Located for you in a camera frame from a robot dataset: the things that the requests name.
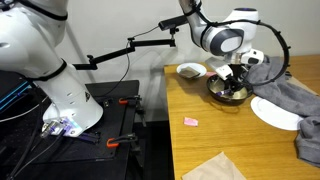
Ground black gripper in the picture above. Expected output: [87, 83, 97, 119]
[228, 63, 252, 95]

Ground purple capped white marker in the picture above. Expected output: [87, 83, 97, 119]
[215, 88, 233, 97]

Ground dark rimmed beige bowl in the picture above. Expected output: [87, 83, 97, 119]
[206, 73, 254, 105]

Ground gray hoodie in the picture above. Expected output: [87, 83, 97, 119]
[244, 54, 320, 168]

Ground large white plate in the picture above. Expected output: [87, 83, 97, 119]
[250, 96, 305, 131]

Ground small white plate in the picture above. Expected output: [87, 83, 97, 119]
[176, 62, 208, 80]

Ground folded brown napkin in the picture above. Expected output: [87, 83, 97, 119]
[179, 66, 201, 80]

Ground pink small block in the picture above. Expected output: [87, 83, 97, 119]
[183, 116, 199, 128]

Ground tan paper sheet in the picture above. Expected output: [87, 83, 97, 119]
[288, 75, 319, 98]

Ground large tan paper napkin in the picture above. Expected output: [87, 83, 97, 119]
[181, 151, 248, 180]

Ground black robot stand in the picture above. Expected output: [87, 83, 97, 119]
[0, 79, 146, 180]

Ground black box with blue stripes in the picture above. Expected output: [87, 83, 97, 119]
[0, 69, 34, 113]

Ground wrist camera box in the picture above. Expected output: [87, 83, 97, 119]
[214, 64, 234, 81]

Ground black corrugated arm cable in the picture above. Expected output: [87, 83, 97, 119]
[191, 0, 292, 88]

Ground black stereo camera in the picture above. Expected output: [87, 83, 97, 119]
[158, 14, 189, 32]

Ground orange handled bar clamp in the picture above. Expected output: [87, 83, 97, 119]
[118, 95, 148, 128]
[106, 133, 138, 149]

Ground thin black camera cable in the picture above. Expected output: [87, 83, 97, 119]
[99, 25, 160, 98]

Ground black articulated camera mount arm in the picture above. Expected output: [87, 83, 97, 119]
[72, 28, 181, 71]

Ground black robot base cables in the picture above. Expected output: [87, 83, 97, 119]
[6, 128, 68, 180]

